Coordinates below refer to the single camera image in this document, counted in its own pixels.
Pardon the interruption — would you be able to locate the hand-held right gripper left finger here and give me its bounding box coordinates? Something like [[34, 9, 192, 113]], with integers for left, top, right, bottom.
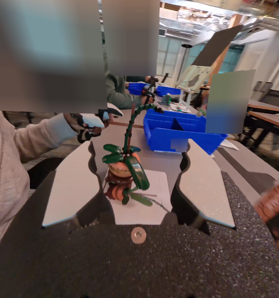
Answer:
[[42, 140, 107, 228]]

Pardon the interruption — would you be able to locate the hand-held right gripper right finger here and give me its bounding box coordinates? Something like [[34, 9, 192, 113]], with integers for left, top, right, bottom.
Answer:
[[170, 139, 236, 230]]

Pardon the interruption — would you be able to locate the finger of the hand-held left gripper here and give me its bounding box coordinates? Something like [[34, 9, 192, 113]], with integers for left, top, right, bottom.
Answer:
[[107, 103, 124, 117]]

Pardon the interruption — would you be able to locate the green brick plant stem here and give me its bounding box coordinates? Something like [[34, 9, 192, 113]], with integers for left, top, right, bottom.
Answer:
[[124, 104, 165, 156]]

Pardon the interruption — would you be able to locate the green toy leaf piece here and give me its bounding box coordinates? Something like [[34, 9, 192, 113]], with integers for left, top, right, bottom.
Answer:
[[102, 104, 151, 192]]

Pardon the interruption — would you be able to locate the another person's forearm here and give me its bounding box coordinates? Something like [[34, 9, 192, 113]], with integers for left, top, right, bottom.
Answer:
[[106, 74, 143, 110]]

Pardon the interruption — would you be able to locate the person's left forearm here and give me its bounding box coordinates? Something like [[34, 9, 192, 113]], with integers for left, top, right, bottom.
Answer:
[[14, 114, 80, 164]]

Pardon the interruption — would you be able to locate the person's left hand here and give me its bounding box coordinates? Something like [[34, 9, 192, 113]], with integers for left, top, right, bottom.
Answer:
[[64, 113, 103, 138]]

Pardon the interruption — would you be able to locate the small blue bin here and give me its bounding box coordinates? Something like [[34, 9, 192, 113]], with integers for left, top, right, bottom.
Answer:
[[156, 86, 181, 97], [128, 82, 149, 95]]

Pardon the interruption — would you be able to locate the white instruction booklet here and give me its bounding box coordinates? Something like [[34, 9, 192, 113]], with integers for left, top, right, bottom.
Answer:
[[102, 169, 173, 225]]

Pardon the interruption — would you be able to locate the white paper sheet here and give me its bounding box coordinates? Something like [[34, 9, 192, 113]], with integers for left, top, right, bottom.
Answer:
[[219, 139, 240, 151]]

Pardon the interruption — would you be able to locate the blue storage bin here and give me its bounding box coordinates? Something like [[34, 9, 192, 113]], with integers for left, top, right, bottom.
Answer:
[[143, 109, 228, 156]]

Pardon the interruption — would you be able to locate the white booklet stand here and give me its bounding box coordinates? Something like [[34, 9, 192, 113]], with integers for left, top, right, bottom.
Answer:
[[178, 88, 192, 110]]

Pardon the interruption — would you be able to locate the propped instruction booklet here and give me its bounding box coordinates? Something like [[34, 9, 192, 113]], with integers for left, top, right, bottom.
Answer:
[[177, 65, 213, 93]]

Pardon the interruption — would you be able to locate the black pole lamp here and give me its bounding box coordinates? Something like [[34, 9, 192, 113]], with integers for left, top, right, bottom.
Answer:
[[181, 44, 193, 78]]

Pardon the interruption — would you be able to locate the wooden table with black legs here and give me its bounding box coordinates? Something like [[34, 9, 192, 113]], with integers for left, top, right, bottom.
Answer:
[[247, 100, 279, 145]]

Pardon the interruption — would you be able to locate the dark divider panel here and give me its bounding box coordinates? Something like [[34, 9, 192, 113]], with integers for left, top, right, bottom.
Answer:
[[192, 24, 244, 67]]

